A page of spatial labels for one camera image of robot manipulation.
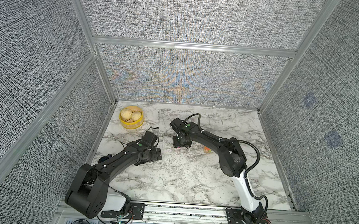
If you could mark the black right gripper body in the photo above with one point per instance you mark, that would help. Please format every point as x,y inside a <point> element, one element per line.
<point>177,141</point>

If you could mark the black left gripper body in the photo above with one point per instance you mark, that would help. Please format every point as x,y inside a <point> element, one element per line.
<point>153,155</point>

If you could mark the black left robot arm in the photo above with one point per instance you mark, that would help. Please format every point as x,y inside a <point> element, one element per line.
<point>88,192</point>

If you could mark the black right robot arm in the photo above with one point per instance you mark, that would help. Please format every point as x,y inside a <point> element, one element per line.
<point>232,162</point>

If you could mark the right steamed bun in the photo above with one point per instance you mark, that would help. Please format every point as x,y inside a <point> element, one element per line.
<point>136,115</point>

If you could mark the steamed bun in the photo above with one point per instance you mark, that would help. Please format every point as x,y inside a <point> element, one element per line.
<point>136,115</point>
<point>126,114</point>

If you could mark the yellow rimmed bamboo steamer basket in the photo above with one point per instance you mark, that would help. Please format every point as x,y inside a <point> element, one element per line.
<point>130,124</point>

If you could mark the dark blue mug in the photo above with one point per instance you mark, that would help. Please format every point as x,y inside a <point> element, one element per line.
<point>104,158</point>

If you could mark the left steamed bun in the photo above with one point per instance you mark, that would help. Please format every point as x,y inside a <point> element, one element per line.
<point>126,114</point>

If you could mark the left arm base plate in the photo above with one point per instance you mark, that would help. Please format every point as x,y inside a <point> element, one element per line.
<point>130,210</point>

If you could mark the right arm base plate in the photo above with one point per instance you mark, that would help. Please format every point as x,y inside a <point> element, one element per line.
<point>236,216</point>

